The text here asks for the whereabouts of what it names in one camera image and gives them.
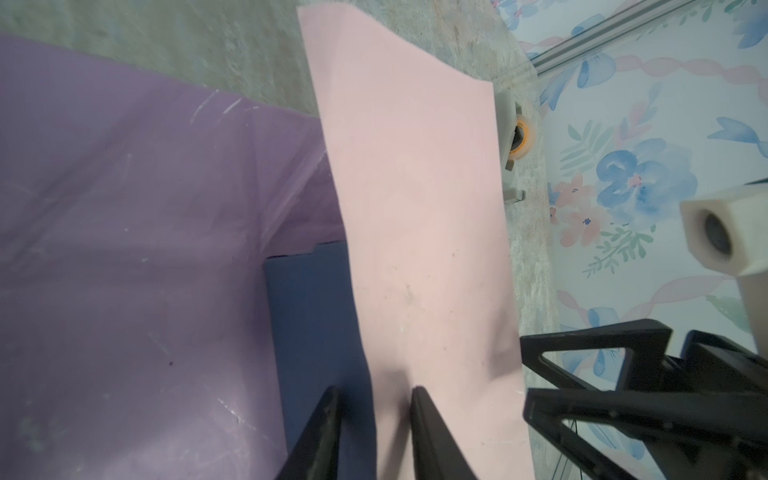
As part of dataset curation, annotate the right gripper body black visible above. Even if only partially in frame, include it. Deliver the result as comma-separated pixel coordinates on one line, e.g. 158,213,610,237
623,330,767,479

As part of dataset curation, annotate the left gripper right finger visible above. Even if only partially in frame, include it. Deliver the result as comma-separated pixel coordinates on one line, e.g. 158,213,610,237
409,386,477,480

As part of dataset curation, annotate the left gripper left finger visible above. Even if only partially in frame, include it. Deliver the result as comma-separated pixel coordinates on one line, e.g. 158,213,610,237
276,386,342,480

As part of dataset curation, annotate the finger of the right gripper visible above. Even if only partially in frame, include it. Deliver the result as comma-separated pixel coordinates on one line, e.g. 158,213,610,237
520,319,672,391
522,387,768,480

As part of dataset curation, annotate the dark blue gift box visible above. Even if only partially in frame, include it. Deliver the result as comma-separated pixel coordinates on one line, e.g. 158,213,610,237
264,242,377,479

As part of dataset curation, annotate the purple pink wrapping paper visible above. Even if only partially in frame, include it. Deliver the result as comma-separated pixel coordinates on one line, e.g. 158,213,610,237
0,1,536,480

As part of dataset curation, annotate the grey tape dispenser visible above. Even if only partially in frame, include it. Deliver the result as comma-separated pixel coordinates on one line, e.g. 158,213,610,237
494,90,536,204

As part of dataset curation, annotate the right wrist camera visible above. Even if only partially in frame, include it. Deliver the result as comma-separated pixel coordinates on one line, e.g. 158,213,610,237
680,179,767,357

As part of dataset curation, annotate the right aluminium corner post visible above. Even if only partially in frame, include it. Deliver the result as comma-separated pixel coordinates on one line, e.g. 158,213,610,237
530,0,696,77

